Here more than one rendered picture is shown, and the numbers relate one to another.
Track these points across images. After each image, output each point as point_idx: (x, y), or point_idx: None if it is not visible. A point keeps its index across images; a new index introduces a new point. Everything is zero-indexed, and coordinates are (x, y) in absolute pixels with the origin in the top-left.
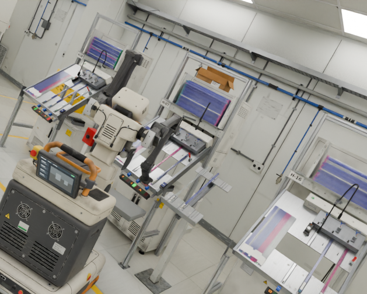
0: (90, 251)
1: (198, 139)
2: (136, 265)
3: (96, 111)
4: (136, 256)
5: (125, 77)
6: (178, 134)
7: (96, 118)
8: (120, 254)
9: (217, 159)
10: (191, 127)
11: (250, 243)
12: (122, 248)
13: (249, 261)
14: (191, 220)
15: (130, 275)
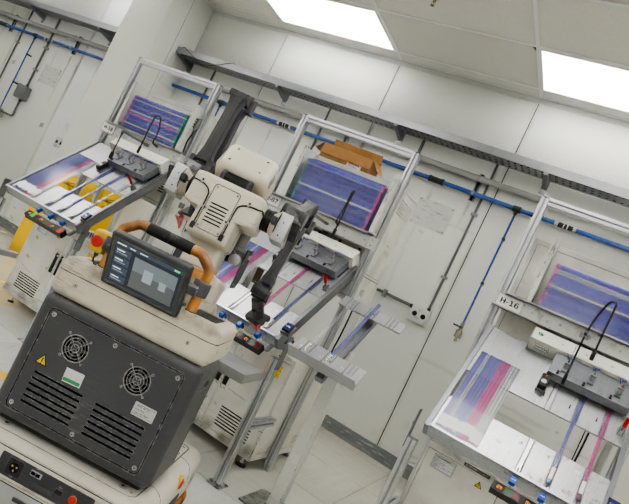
0: (189, 426)
1: (336, 252)
2: (238, 484)
3: (187, 184)
4: (233, 471)
5: (226, 135)
6: (299, 247)
7: (192, 192)
8: (206, 465)
9: (364, 292)
10: (321, 236)
11: (451, 412)
12: (207, 457)
13: (456, 441)
14: (348, 378)
15: (231, 499)
